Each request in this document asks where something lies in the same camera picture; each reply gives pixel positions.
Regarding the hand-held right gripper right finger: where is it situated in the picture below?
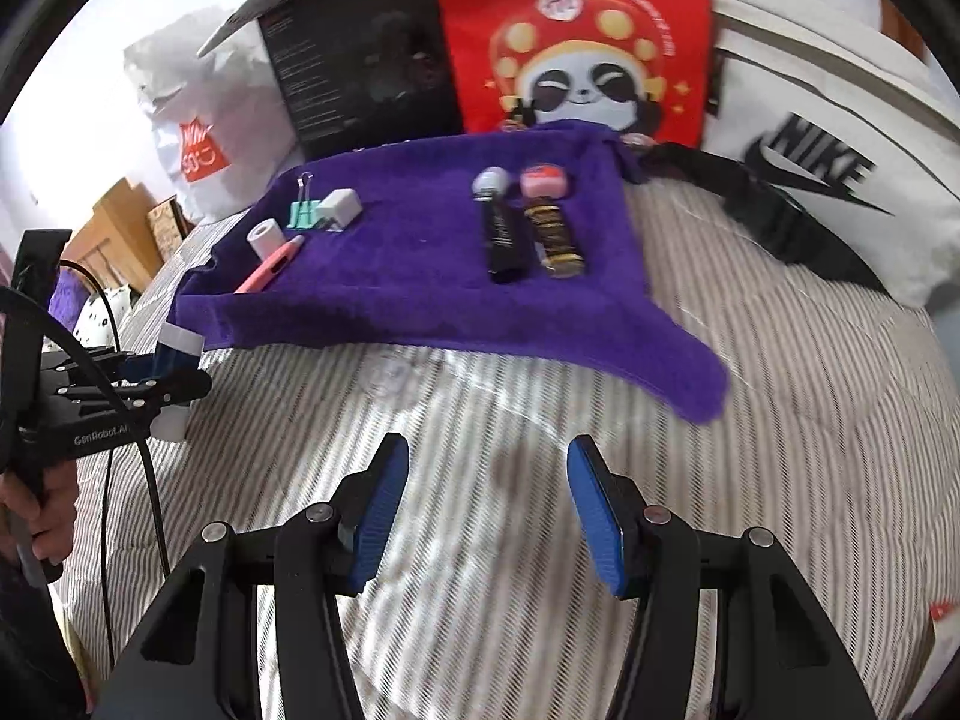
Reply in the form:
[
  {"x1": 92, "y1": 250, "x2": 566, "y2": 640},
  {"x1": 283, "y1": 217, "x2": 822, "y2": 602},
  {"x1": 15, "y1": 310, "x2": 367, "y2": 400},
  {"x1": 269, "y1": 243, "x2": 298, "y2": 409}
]
[{"x1": 566, "y1": 435, "x2": 878, "y2": 720}]

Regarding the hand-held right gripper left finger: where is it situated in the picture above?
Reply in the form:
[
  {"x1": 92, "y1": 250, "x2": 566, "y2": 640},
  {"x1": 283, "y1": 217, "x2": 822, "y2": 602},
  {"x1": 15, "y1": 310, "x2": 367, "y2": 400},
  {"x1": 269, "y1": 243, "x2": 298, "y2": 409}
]
[{"x1": 112, "y1": 433, "x2": 411, "y2": 720}]

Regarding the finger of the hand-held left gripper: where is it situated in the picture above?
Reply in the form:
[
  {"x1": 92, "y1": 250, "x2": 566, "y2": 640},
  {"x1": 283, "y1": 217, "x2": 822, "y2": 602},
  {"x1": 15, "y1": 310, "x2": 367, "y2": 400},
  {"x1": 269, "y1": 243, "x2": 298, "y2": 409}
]
[
  {"x1": 112, "y1": 371, "x2": 215, "y2": 412},
  {"x1": 112, "y1": 349, "x2": 164, "y2": 385}
]

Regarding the white tube blue label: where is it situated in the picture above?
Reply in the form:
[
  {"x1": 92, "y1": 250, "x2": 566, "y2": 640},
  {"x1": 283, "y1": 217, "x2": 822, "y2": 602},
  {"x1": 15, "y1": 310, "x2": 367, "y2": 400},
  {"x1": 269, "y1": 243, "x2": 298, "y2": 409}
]
[{"x1": 150, "y1": 319, "x2": 203, "y2": 442}]

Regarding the white tape roll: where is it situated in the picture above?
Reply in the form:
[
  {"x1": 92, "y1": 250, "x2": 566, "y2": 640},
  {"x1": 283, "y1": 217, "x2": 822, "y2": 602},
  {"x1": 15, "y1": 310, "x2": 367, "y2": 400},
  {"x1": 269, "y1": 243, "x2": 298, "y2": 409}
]
[{"x1": 247, "y1": 219, "x2": 286, "y2": 265}]

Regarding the white charger plug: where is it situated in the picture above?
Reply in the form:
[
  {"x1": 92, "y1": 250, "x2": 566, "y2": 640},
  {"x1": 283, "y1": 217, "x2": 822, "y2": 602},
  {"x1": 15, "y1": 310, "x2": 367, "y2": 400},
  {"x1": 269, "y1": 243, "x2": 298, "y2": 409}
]
[{"x1": 319, "y1": 189, "x2": 363, "y2": 232}]

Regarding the black gold cosmetic tube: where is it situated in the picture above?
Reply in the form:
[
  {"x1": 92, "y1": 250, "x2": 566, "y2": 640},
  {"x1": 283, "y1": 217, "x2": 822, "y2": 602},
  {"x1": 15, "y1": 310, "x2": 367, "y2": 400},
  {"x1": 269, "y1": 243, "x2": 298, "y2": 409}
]
[{"x1": 523, "y1": 195, "x2": 587, "y2": 280}]

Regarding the black tube white round cap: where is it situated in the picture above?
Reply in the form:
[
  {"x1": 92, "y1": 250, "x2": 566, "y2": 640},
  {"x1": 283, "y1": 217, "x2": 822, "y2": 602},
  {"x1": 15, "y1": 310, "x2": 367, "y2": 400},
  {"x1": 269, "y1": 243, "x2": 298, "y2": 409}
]
[{"x1": 472, "y1": 167, "x2": 524, "y2": 284}]

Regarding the person's left hand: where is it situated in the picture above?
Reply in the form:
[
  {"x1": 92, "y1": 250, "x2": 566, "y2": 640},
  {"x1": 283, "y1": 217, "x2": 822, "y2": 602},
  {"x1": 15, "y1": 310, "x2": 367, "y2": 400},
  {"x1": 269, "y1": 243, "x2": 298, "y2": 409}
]
[{"x1": 0, "y1": 457, "x2": 81, "y2": 565}]

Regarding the white dotted plush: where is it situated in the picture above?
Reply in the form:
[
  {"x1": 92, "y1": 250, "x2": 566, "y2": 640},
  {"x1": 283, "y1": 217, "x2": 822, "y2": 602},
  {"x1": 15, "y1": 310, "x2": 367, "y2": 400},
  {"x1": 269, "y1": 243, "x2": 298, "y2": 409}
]
[{"x1": 75, "y1": 285, "x2": 134, "y2": 351}]

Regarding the striped bedsheet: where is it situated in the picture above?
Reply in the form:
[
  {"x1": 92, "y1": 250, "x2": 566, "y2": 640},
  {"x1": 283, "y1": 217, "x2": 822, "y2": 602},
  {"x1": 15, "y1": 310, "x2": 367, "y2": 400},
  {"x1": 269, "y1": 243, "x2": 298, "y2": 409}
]
[{"x1": 56, "y1": 180, "x2": 960, "y2": 720}]

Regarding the wooden furniture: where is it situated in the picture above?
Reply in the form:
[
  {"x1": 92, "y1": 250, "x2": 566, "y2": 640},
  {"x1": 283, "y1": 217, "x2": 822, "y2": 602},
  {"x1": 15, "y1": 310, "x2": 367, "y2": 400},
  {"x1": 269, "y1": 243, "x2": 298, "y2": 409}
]
[{"x1": 64, "y1": 178, "x2": 162, "y2": 293}]

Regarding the patterned wooden box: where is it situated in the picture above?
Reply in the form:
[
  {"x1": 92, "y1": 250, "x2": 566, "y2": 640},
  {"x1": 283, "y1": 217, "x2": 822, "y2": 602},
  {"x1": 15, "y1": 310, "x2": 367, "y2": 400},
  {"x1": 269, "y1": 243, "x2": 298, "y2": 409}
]
[{"x1": 146, "y1": 195, "x2": 186, "y2": 257}]

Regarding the clear plastic cap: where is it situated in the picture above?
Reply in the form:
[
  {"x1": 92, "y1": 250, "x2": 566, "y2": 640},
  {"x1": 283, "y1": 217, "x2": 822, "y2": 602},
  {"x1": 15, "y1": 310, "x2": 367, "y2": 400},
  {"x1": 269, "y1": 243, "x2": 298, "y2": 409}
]
[{"x1": 360, "y1": 356, "x2": 421, "y2": 400}]

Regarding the teal binder clip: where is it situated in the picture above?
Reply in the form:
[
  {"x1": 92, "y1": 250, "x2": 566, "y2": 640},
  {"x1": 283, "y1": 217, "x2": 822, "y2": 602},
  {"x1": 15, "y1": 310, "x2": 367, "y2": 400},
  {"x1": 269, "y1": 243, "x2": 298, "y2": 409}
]
[{"x1": 285, "y1": 174, "x2": 325, "y2": 232}]

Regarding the purple towel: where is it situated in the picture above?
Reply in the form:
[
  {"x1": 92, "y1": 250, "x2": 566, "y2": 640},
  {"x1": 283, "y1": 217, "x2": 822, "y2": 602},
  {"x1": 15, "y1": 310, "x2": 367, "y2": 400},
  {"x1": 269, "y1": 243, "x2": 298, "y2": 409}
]
[{"x1": 171, "y1": 122, "x2": 730, "y2": 425}]

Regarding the white shopping bag red logo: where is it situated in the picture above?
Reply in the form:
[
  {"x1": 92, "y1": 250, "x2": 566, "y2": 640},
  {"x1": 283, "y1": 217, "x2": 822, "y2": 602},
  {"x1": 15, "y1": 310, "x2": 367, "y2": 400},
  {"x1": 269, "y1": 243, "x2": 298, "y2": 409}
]
[{"x1": 124, "y1": 7, "x2": 305, "y2": 224}]

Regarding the pink eraser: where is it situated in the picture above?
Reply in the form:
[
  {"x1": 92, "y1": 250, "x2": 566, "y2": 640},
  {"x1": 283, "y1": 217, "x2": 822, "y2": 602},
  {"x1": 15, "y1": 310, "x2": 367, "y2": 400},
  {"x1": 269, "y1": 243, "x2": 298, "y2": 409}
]
[{"x1": 520, "y1": 165, "x2": 569, "y2": 201}]

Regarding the black cardboard box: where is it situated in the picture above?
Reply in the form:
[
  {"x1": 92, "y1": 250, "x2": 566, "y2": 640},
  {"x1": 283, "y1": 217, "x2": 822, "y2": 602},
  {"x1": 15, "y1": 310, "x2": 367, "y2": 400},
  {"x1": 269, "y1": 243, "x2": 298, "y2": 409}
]
[{"x1": 199, "y1": 0, "x2": 462, "y2": 162}]

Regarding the white waist bag black logo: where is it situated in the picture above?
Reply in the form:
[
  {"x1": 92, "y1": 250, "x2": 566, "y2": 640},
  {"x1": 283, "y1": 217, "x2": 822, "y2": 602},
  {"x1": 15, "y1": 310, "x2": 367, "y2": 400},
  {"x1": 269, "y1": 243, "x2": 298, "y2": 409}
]
[{"x1": 641, "y1": 0, "x2": 960, "y2": 308}]

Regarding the red panda paper bag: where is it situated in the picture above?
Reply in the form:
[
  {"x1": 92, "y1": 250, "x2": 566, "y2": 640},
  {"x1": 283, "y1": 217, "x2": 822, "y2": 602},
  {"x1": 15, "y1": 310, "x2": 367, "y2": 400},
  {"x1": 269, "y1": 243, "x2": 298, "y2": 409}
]
[{"x1": 427, "y1": 0, "x2": 713, "y2": 151}]

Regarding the black cable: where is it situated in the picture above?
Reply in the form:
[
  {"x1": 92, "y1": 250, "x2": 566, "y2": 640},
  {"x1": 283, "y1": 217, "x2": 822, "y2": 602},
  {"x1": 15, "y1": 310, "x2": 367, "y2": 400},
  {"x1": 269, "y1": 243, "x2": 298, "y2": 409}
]
[{"x1": 56, "y1": 261, "x2": 172, "y2": 672}]

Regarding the wooden door frame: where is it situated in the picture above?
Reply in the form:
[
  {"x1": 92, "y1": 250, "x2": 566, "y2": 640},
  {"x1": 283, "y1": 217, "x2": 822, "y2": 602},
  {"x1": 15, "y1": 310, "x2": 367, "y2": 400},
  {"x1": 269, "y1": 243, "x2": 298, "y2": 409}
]
[{"x1": 881, "y1": 0, "x2": 947, "y2": 61}]

